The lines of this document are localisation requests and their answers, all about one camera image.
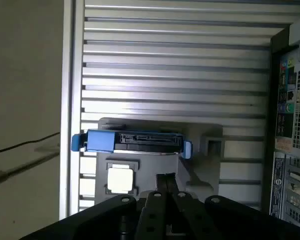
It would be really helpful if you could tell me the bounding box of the grey plastic parts rack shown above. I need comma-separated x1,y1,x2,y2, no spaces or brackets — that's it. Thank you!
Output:
93,117,224,208

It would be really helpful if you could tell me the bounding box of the hard disk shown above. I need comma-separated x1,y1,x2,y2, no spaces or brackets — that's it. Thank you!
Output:
71,129,192,160

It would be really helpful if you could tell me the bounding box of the silver CPU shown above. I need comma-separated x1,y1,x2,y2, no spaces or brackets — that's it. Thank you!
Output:
107,167,135,194

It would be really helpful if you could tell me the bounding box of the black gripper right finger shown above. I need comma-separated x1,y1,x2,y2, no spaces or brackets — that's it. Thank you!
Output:
166,173,300,240

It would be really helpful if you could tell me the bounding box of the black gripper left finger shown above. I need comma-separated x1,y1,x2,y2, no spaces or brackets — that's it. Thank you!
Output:
19,174,168,240

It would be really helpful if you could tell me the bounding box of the thin black floor cable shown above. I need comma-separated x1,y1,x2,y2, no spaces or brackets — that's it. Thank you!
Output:
0,131,61,155

